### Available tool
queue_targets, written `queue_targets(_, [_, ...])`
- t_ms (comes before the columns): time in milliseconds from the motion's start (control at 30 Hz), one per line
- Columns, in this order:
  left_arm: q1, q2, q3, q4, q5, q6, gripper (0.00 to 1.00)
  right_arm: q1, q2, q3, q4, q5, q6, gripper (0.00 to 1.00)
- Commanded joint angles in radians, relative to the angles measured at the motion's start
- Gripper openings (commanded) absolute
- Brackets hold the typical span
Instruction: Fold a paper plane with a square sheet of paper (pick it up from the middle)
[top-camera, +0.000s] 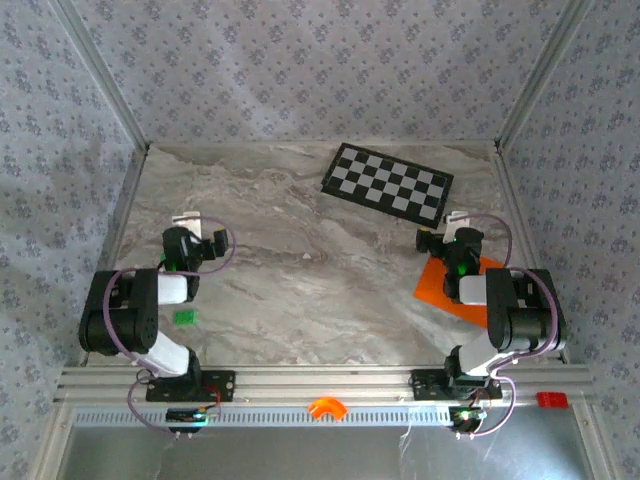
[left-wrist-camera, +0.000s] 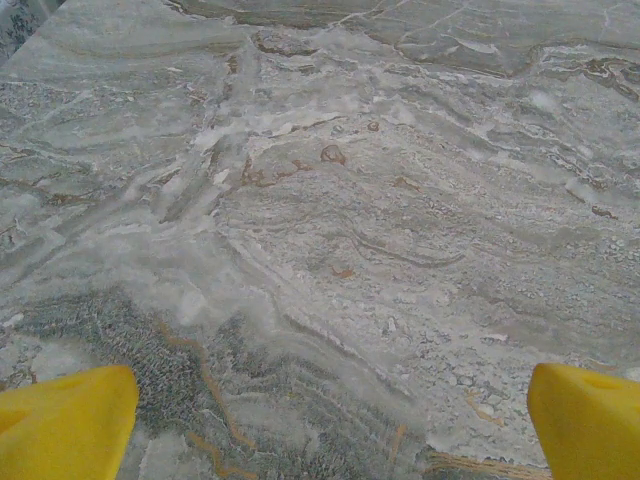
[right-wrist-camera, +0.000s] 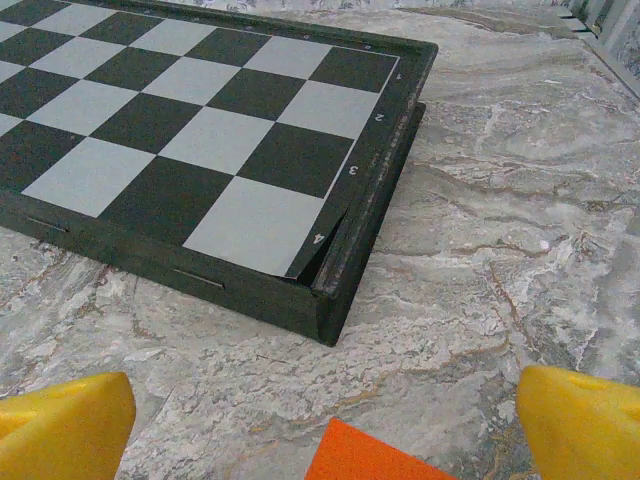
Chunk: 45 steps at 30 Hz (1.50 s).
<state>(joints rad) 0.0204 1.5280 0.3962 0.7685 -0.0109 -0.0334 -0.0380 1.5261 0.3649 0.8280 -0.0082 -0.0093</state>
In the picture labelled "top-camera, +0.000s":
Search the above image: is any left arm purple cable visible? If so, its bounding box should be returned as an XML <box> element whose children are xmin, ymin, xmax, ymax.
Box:
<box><xmin>102</xmin><ymin>215</ymin><xmax>239</xmax><ymax>441</ymax></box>

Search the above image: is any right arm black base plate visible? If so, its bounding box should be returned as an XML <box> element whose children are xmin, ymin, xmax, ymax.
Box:
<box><xmin>410</xmin><ymin>368</ymin><xmax>503</xmax><ymax>401</ymax></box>

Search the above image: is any silver metal sheet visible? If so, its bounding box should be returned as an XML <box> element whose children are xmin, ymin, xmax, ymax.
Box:
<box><xmin>59</xmin><ymin>424</ymin><xmax>596</xmax><ymax>480</ymax></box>

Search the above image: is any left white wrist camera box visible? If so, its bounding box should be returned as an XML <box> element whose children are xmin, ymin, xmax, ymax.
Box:
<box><xmin>171</xmin><ymin>213</ymin><xmax>202</xmax><ymax>236</ymax></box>

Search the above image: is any orange curved plastic piece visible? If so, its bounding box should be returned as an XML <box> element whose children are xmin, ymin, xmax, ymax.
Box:
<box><xmin>307</xmin><ymin>396</ymin><xmax>348</xmax><ymax>421</ymax></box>

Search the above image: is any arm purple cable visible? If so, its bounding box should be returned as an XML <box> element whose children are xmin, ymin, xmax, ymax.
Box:
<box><xmin>452</xmin><ymin>213</ymin><xmax>562</xmax><ymax>441</ymax></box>
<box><xmin>102</xmin><ymin>215</ymin><xmax>239</xmax><ymax>441</ymax></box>

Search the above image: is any wide aluminium mounting rail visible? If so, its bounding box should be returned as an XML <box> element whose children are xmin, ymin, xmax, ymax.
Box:
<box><xmin>53</xmin><ymin>365</ymin><xmax>596</xmax><ymax>404</ymax></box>

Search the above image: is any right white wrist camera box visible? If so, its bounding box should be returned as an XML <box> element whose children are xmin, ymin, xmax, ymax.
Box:
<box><xmin>443</xmin><ymin>211</ymin><xmax>470</xmax><ymax>242</ymax></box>

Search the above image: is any aluminium frame post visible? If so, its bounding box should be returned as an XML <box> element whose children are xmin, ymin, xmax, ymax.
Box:
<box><xmin>52</xmin><ymin>0</ymin><xmax>151</xmax><ymax>152</ymax></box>
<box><xmin>494</xmin><ymin>0</ymin><xmax>596</xmax><ymax>152</ymax></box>

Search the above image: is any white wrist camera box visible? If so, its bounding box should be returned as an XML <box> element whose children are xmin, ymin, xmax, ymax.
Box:
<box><xmin>171</xmin><ymin>213</ymin><xmax>202</xmax><ymax>236</ymax></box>
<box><xmin>443</xmin><ymin>211</ymin><xmax>470</xmax><ymax>242</ymax></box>

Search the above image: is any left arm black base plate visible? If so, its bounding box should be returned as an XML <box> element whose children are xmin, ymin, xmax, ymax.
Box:
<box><xmin>145</xmin><ymin>369</ymin><xmax>236</xmax><ymax>403</ymax></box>

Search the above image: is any aluminium table side rail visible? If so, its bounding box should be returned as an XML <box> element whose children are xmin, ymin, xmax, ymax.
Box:
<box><xmin>492</xmin><ymin>142</ymin><xmax>571</xmax><ymax>364</ymax></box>
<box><xmin>74</xmin><ymin>143</ymin><xmax>151</xmax><ymax>369</ymax></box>

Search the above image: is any red plastic block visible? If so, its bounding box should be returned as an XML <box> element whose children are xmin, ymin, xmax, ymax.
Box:
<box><xmin>536</xmin><ymin>391</ymin><xmax>570</xmax><ymax>410</ymax></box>

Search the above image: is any black white checkerboard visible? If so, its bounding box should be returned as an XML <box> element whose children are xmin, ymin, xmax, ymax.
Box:
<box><xmin>320</xmin><ymin>142</ymin><xmax>455</xmax><ymax>231</ymax></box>

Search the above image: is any orange paper sheet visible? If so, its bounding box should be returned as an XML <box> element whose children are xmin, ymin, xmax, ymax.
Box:
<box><xmin>412</xmin><ymin>254</ymin><xmax>505</xmax><ymax>330</ymax></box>

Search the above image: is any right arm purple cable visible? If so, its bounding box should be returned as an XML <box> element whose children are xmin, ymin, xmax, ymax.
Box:
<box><xmin>452</xmin><ymin>213</ymin><xmax>562</xmax><ymax>441</ymax></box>

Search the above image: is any floral patterned cloth panel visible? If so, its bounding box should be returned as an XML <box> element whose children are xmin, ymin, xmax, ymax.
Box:
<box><xmin>64</xmin><ymin>0</ymin><xmax>581</xmax><ymax>146</ymax></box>
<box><xmin>499</xmin><ymin>0</ymin><xmax>640</xmax><ymax>480</ymax></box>
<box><xmin>0</xmin><ymin>0</ymin><xmax>146</xmax><ymax>480</ymax></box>

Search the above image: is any slotted grey cable duct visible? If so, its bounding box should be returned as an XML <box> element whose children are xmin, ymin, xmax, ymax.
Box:
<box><xmin>72</xmin><ymin>405</ymin><xmax>581</xmax><ymax>427</ymax></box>

